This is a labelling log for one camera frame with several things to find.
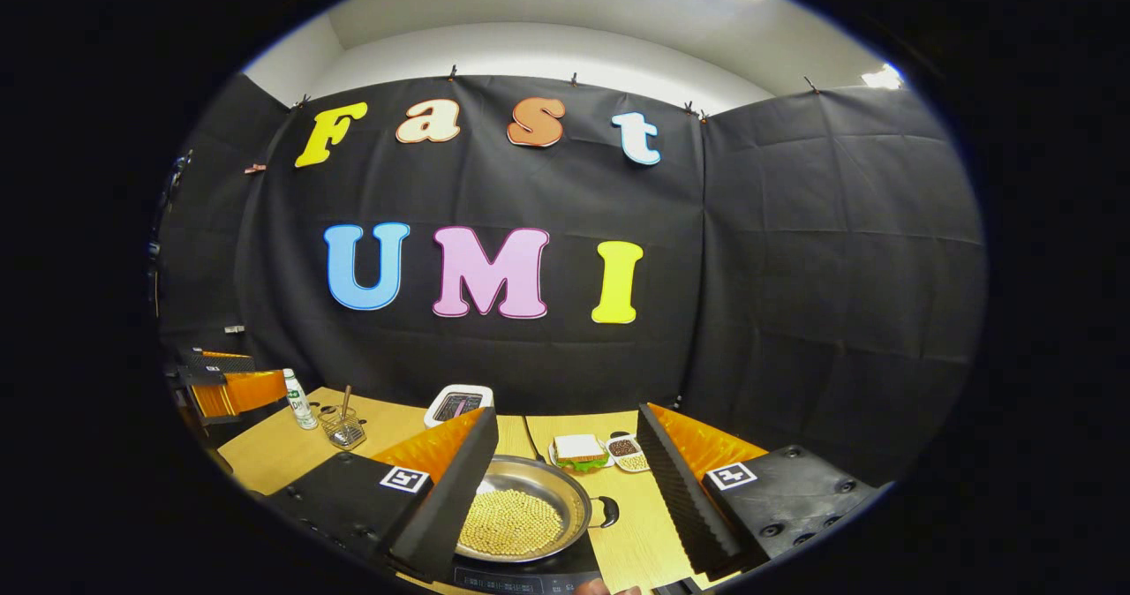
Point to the sandwich with lettuce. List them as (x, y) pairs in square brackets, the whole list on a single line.
[(580, 449)]

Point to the small ceiling light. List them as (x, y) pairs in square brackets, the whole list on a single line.
[(883, 77)]

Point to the white divided bean tray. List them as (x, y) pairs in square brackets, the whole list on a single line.
[(627, 454)]

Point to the pile of soybeans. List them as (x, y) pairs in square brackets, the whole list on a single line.
[(512, 524)]

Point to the white plastic bottle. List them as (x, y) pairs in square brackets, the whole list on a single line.
[(300, 405)]

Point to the black induction cooktop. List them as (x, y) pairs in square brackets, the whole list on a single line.
[(530, 573)]

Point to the white toaster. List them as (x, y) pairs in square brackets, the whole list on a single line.
[(455, 405)]

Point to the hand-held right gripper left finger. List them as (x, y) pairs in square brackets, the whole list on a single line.
[(446, 507)]

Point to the stainless steel pot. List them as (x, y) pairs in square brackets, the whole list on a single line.
[(569, 489)]

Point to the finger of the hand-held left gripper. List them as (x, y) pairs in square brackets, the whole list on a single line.
[(247, 390), (221, 363)]

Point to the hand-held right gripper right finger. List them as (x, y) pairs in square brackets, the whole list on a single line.
[(680, 498)]

